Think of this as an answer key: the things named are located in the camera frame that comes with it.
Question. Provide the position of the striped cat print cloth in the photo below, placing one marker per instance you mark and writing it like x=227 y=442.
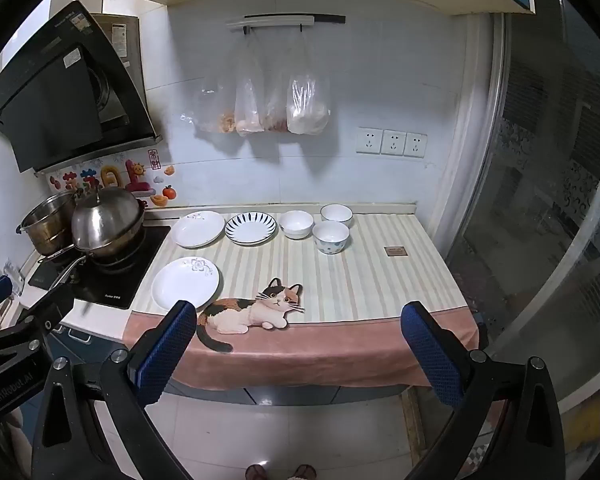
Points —
x=350 y=290

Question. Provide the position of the blue striped plate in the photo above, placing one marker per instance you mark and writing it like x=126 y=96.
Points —
x=251 y=228

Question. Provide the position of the black range hood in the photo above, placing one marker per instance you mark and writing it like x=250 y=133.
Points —
x=55 y=100

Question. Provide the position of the plain white bowl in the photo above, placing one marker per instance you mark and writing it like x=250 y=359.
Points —
x=296 y=222

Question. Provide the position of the steel stock pot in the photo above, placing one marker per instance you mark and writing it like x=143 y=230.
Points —
x=47 y=225

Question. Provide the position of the colourful wall stickers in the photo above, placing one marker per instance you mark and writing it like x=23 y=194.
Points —
x=110 y=177

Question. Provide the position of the white wall socket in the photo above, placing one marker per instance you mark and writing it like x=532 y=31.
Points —
x=393 y=143
x=415 y=145
x=369 y=141

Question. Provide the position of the blue patterned white bowl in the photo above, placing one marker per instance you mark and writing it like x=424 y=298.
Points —
x=330 y=237

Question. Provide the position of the white floral plate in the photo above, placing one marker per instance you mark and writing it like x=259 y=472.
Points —
x=185 y=284
x=198 y=228

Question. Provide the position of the steel wok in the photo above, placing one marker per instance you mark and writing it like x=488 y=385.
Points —
x=112 y=252

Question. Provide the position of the white door frame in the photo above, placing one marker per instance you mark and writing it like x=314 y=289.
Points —
x=472 y=135

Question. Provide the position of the brown slipper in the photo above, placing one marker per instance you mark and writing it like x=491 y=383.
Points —
x=256 y=472
x=304 y=472

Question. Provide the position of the steel wok lid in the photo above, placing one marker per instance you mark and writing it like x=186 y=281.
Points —
x=105 y=217

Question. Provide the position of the glass sliding door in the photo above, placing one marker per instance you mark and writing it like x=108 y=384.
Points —
x=545 y=185

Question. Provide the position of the clear plastic bag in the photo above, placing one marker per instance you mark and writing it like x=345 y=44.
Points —
x=307 y=110
x=217 y=110
x=249 y=110
x=277 y=110

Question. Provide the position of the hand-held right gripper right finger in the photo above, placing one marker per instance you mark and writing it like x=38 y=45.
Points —
x=432 y=355

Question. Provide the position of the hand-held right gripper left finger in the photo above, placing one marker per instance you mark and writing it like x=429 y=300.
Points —
x=167 y=350

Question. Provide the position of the black induction cooktop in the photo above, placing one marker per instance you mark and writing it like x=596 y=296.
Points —
x=130 y=275

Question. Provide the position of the wall hook rail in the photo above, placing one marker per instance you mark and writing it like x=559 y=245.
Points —
x=280 y=21

